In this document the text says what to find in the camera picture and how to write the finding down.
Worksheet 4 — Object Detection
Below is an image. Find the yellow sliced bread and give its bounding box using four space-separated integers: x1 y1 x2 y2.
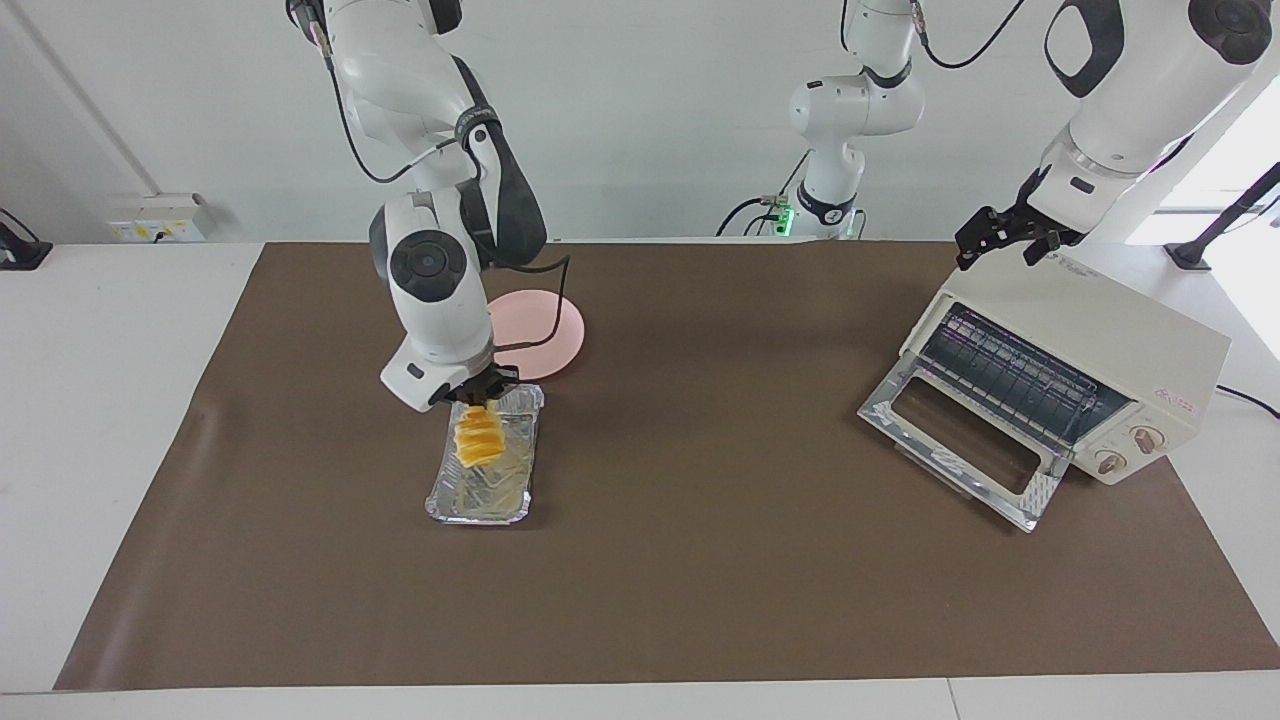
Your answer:
453 400 508 470

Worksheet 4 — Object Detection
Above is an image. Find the aluminium foil tray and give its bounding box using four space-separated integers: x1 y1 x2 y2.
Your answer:
424 383 546 526

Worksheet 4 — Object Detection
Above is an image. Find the white toaster oven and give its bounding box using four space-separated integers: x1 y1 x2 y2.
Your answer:
898 232 1233 487

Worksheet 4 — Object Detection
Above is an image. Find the glass oven door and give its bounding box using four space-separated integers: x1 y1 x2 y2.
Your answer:
858 352 1071 533

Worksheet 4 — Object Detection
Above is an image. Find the pink round plate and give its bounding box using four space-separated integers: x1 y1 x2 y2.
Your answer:
487 289 586 382

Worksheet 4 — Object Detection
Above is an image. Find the brown table mat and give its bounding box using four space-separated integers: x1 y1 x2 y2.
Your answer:
52 240 1280 693

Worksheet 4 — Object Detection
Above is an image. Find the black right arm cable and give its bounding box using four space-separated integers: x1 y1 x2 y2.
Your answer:
288 0 573 353

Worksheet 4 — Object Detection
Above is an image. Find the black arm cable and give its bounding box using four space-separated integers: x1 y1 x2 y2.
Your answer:
838 0 1031 71
288 0 573 353

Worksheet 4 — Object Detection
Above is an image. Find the metal wire oven rack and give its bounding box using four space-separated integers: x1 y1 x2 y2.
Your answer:
918 305 1137 453

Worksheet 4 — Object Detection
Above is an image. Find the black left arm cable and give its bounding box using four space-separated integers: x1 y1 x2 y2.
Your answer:
838 0 1031 71

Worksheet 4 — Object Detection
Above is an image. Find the black camera stand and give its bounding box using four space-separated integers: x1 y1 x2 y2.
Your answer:
1165 160 1280 271

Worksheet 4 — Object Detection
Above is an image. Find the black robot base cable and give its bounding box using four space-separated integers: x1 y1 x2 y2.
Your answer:
714 150 813 239

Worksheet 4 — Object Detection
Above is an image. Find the black oven power cable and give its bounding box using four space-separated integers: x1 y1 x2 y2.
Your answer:
1215 384 1280 421

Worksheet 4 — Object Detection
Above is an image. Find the white wall socket box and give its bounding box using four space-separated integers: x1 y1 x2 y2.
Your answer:
108 193 212 244

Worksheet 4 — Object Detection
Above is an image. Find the black clamp mount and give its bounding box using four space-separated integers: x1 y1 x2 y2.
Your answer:
0 207 53 272

